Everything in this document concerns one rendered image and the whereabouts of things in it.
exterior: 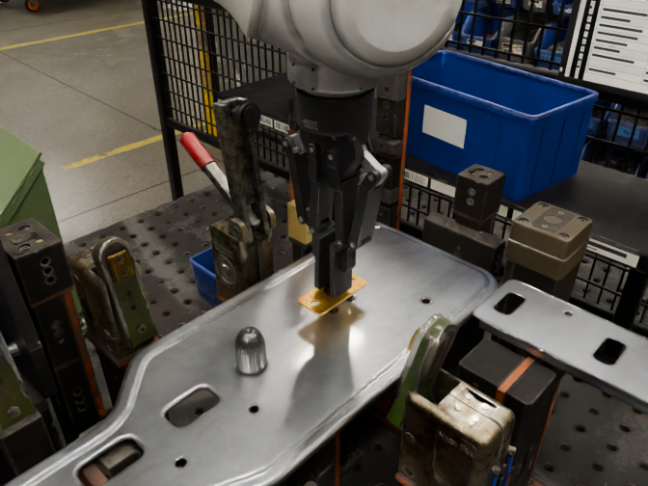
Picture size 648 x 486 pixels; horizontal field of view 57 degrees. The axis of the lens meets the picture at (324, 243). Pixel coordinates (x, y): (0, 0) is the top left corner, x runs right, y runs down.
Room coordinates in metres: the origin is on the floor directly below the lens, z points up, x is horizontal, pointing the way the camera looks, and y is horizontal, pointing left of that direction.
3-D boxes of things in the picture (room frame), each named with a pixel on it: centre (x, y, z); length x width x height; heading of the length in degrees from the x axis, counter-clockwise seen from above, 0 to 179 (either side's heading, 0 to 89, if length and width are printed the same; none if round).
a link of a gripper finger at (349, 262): (0.53, -0.03, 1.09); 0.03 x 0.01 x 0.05; 47
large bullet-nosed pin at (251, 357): (0.46, 0.08, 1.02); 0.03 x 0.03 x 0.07
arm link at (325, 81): (0.55, -0.01, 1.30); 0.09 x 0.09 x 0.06
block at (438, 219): (0.73, -0.20, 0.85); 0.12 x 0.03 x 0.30; 47
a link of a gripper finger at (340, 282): (0.54, -0.02, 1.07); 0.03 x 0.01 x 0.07; 137
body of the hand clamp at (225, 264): (0.66, 0.11, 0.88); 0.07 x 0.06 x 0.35; 47
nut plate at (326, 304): (0.55, -0.01, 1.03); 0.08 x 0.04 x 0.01; 137
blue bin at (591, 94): (0.92, -0.25, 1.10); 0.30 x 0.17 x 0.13; 38
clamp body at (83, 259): (0.56, 0.25, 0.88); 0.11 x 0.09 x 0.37; 47
